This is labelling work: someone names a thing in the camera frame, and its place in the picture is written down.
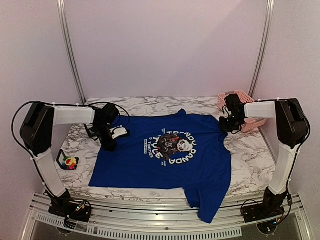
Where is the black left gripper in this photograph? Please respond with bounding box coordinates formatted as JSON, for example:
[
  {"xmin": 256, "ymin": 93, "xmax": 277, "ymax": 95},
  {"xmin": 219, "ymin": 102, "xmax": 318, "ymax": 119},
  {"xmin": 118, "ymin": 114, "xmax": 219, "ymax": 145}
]
[{"xmin": 93, "ymin": 123, "xmax": 118, "ymax": 152}]

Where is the blue printed t-shirt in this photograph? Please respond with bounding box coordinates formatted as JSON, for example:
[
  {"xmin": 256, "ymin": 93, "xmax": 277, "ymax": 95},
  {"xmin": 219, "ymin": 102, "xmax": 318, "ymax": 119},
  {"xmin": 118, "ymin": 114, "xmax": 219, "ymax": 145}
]
[{"xmin": 89, "ymin": 109, "xmax": 232, "ymax": 224}]

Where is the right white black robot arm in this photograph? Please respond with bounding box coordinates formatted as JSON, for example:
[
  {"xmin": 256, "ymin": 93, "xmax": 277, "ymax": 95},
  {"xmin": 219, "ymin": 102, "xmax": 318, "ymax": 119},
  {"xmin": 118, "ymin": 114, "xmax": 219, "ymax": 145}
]
[{"xmin": 219, "ymin": 93, "xmax": 311, "ymax": 196}]

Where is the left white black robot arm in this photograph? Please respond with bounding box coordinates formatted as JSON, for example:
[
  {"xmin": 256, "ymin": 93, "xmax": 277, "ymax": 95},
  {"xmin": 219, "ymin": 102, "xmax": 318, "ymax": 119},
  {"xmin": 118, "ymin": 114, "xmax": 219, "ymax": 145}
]
[{"xmin": 20, "ymin": 101, "xmax": 120, "ymax": 198}]

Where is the black box with silver brooch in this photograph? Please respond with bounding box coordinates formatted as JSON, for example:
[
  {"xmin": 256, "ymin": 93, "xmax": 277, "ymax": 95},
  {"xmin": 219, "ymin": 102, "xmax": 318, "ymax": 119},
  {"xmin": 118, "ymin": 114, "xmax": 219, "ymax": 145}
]
[{"xmin": 84, "ymin": 124, "xmax": 99, "ymax": 141}]

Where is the black box with flower brooch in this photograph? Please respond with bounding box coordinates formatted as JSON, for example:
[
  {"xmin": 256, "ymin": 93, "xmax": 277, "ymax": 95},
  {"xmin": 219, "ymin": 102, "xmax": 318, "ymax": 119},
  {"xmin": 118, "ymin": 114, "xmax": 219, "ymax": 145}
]
[{"xmin": 55, "ymin": 149, "xmax": 80, "ymax": 171}]

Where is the pink perforated plastic basket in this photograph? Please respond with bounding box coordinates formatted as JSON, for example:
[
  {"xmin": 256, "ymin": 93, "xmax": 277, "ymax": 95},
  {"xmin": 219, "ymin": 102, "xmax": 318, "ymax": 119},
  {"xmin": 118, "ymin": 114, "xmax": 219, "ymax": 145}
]
[{"xmin": 218, "ymin": 90, "xmax": 267, "ymax": 134}]

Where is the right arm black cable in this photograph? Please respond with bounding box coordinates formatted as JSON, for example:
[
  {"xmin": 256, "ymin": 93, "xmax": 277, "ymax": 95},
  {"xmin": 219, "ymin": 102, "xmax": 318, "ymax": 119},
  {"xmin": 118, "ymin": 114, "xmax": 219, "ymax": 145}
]
[{"xmin": 222, "ymin": 104, "xmax": 243, "ymax": 136}]

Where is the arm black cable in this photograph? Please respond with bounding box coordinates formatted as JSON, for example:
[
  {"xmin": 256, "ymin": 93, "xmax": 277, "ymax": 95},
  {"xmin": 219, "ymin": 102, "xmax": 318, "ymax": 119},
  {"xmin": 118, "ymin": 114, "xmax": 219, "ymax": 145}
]
[
  {"xmin": 222, "ymin": 104, "xmax": 243, "ymax": 136},
  {"xmin": 11, "ymin": 101, "xmax": 33, "ymax": 161}
]

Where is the right aluminium corner post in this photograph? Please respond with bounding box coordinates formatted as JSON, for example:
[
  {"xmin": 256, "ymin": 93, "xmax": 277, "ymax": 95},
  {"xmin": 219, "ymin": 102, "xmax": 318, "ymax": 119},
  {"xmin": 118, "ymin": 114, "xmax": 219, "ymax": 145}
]
[{"xmin": 248, "ymin": 0, "xmax": 275, "ymax": 97}]

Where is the aluminium corner post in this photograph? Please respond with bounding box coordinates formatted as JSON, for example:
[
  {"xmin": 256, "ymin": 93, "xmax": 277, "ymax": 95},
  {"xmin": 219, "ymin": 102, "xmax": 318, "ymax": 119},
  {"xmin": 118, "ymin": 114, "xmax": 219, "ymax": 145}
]
[
  {"xmin": 56, "ymin": 0, "xmax": 87, "ymax": 104},
  {"xmin": 248, "ymin": 0, "xmax": 275, "ymax": 97}
]

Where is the aluminium front rail frame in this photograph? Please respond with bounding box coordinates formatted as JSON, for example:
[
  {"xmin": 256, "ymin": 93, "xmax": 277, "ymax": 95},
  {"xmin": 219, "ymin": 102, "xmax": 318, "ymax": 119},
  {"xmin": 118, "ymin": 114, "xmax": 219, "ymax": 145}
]
[{"xmin": 21, "ymin": 193, "xmax": 313, "ymax": 240}]

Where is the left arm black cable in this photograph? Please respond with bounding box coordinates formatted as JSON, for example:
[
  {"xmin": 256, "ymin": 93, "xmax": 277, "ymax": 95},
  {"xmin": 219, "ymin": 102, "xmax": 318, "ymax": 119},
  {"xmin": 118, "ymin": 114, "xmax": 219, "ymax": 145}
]
[{"xmin": 11, "ymin": 101, "xmax": 33, "ymax": 161}]

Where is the left aluminium corner post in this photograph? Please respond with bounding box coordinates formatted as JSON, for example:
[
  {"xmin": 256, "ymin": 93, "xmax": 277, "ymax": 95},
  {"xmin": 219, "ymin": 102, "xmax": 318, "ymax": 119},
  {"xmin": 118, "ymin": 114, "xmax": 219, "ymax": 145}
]
[{"xmin": 56, "ymin": 0, "xmax": 87, "ymax": 104}]

